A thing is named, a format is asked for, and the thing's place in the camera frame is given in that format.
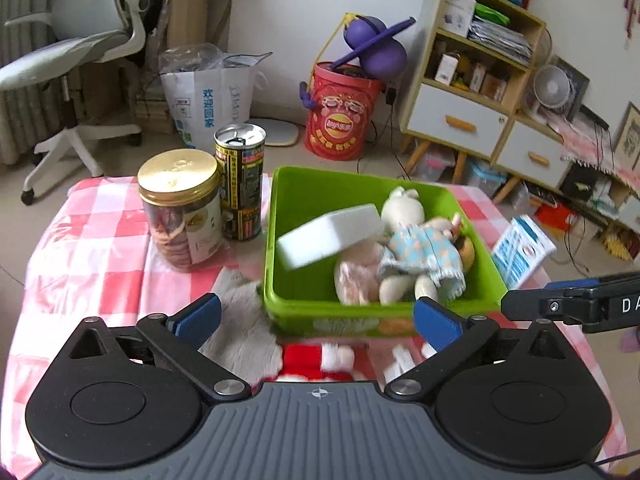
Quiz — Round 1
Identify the rabbit plush in blue dress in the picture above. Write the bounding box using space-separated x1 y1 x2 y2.
377 186 468 307

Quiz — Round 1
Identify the light picture frame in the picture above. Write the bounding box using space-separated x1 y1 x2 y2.
614 101 640 169

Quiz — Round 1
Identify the stack of papers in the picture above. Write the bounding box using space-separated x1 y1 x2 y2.
467 15 534 66

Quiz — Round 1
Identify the white desk fan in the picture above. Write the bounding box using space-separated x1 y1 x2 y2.
526 64 574 122

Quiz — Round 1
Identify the white carton box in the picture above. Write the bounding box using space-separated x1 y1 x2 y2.
438 0 477 39

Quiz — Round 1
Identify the pink plush toy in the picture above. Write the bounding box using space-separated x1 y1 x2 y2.
334 239 390 306

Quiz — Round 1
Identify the purple hopper ball toy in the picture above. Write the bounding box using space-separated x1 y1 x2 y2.
331 15 417 79

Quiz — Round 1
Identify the white bathroom scale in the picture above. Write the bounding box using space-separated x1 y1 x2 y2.
252 119 299 148

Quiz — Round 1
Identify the low wooden drawer cabinet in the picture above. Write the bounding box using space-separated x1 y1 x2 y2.
492 110 574 204

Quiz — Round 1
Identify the cookie jar with gold lid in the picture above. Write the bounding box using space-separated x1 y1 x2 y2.
137 149 224 273

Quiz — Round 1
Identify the small white box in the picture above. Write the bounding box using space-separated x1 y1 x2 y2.
433 53 460 85

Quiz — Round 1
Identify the grey fluffy cloth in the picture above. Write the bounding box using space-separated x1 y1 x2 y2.
197 267 287 383

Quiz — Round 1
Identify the white sponge block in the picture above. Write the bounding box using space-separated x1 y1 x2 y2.
276 203 386 271

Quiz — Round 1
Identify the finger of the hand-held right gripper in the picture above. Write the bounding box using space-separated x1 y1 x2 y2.
500 275 600 323

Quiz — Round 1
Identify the white office chair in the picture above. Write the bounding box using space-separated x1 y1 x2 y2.
0 0 151 206

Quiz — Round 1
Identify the small hamburger plush toy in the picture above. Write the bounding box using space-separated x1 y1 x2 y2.
435 212 477 267

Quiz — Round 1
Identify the white plastic bag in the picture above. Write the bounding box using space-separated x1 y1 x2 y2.
159 44 273 153

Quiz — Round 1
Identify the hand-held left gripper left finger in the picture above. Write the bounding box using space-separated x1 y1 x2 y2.
65 292 252 404

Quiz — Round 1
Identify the wooden desk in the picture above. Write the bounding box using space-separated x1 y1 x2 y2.
134 0 237 52

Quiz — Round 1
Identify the red printed bucket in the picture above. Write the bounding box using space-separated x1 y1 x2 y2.
304 61 386 161

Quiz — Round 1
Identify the blue and white packet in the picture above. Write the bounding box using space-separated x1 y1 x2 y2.
490 215 558 291

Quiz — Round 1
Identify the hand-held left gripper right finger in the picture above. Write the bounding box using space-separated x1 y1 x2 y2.
384 296 573 404

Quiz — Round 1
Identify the clear storage box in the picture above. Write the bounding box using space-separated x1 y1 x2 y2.
461 159 507 199
416 147 459 184

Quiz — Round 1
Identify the pink patterned cloth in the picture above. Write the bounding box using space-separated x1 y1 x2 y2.
549 109 640 182

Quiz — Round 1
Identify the green plastic bin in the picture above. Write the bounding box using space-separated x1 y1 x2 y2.
263 166 510 339

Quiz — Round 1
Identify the dark picture frame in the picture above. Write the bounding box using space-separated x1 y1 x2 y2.
552 57 591 122

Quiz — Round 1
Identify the black and yellow can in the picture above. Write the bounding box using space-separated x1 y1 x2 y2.
214 123 267 242

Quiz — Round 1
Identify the red and white plush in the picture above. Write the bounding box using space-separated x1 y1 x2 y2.
260 342 358 387

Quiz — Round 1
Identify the tall wooden shelf cabinet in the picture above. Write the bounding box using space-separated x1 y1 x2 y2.
400 0 548 177

